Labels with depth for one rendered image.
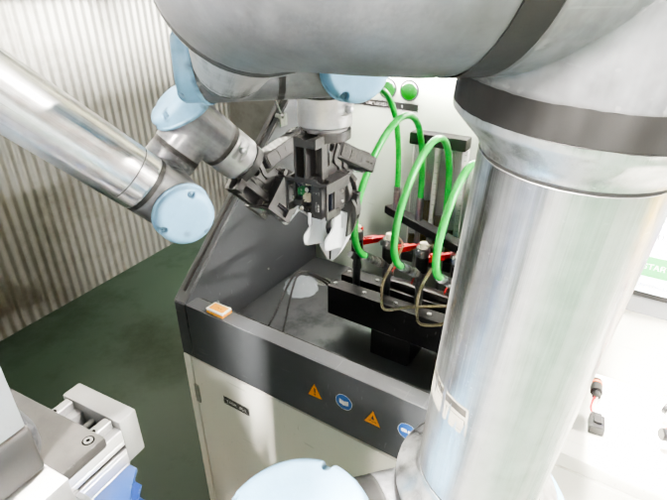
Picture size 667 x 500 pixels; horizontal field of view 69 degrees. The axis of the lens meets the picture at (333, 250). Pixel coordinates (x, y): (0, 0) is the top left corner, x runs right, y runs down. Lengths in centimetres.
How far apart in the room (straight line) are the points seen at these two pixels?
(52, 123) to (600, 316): 52
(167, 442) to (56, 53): 198
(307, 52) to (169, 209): 47
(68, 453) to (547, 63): 74
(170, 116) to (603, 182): 62
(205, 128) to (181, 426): 166
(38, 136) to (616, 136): 53
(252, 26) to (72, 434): 72
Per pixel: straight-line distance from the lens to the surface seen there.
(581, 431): 91
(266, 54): 18
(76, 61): 306
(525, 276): 23
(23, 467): 48
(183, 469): 210
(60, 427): 85
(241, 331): 109
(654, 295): 98
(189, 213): 62
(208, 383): 130
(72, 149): 60
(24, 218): 296
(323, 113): 65
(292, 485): 41
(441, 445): 34
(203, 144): 76
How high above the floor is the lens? 159
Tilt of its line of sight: 28 degrees down
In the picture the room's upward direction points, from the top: straight up
